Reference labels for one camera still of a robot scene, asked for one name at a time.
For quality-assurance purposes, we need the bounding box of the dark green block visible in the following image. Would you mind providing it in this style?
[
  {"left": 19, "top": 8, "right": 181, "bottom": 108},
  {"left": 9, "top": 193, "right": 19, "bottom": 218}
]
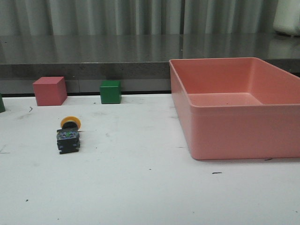
[{"left": 0, "top": 94, "right": 6, "bottom": 113}]

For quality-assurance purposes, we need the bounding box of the yellow push button switch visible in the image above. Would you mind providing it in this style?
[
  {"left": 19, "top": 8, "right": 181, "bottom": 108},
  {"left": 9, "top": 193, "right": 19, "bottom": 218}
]
[{"left": 56, "top": 116, "right": 81, "bottom": 155}]

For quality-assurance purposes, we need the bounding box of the grey stone counter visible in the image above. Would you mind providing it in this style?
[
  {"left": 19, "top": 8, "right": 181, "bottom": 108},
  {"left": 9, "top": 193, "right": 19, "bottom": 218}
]
[{"left": 0, "top": 33, "right": 300, "bottom": 96}]

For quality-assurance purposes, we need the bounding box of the grey curtain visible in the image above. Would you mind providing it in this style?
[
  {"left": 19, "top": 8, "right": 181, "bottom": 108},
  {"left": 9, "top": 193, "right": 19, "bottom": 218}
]
[{"left": 0, "top": 0, "right": 278, "bottom": 36}]

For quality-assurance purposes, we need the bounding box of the green cube block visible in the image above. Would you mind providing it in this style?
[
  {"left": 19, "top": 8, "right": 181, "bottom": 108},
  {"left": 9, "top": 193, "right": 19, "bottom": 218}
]
[{"left": 99, "top": 80, "right": 121, "bottom": 104}]

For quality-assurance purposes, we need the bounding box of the white appliance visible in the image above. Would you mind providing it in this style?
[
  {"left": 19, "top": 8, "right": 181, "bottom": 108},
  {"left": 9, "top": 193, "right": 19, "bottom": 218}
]
[{"left": 273, "top": 0, "right": 300, "bottom": 36}]

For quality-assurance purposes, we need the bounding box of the pink plastic bin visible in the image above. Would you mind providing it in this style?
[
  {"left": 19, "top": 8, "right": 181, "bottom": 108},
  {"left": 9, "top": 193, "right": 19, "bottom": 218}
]
[{"left": 169, "top": 58, "right": 300, "bottom": 160}]

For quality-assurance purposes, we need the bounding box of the pink cube block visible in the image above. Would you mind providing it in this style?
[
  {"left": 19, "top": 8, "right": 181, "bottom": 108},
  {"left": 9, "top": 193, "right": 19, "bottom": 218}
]
[{"left": 33, "top": 76, "right": 68, "bottom": 106}]

